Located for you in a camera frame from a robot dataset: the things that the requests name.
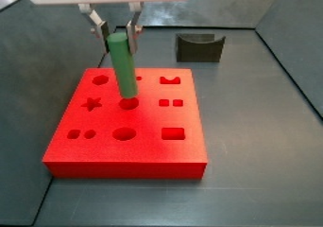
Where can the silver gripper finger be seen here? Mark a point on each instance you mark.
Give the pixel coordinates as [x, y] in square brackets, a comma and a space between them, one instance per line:
[99, 26]
[133, 29]

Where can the green cylinder peg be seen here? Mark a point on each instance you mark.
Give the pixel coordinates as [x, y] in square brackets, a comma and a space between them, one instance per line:
[123, 64]

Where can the red foam shape board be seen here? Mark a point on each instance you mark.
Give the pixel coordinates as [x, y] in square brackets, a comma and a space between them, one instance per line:
[144, 138]

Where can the dark curved block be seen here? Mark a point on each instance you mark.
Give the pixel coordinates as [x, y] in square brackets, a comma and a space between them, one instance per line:
[197, 47]

